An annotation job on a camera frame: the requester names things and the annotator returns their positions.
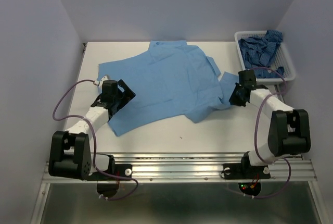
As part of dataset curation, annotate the light blue long sleeve shirt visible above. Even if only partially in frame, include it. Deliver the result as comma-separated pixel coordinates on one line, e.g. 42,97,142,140
98,41,239,136

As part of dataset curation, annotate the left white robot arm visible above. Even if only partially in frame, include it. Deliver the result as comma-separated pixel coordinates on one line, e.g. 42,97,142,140
48,76,135,180

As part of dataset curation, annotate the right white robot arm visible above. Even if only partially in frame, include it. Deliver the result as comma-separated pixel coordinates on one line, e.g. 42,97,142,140
222,70,311,180

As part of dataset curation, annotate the dark blue patterned shirt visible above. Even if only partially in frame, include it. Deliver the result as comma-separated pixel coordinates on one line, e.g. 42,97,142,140
238,30,285,79

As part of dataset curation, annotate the white plastic basket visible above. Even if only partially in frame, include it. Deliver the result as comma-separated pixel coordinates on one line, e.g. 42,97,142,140
234,30,296,85

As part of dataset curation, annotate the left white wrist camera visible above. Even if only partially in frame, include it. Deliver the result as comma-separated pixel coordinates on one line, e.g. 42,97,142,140
94,75,110,87

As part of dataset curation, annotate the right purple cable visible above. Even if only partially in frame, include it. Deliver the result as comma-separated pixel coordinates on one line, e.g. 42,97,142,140
225,67,291,200

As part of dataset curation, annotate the purple cable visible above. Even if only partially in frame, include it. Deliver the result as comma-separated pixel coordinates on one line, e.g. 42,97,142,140
52,79,138,201
225,67,291,200

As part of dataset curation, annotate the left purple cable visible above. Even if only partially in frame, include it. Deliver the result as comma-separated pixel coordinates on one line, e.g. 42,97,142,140
52,79,138,201

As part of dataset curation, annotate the aluminium mounting rail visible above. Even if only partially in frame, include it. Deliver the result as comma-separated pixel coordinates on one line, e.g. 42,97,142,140
41,152,318,184

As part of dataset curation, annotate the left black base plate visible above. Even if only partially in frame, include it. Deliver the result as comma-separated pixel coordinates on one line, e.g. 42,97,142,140
87,164,133,181

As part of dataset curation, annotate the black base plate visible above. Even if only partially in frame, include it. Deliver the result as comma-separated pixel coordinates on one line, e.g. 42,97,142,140
221,163,271,180
87,164,133,181

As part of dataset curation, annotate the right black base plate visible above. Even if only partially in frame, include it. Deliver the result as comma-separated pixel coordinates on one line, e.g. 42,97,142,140
221,163,271,180

